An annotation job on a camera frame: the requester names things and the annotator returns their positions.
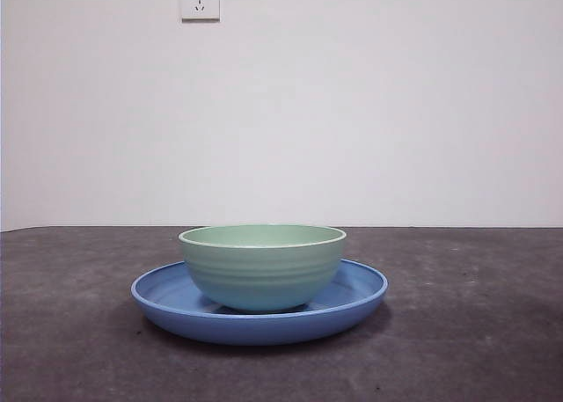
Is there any green ribbed bowl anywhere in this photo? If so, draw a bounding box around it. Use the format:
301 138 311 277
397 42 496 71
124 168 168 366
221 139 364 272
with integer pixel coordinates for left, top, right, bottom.
177 223 347 313

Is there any blue round plate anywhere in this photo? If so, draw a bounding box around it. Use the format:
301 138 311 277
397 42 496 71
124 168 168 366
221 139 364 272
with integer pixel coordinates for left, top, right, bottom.
129 257 390 347

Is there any white wall socket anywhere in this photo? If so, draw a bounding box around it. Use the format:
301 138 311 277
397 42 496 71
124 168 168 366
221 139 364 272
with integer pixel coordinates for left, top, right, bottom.
180 0 221 24

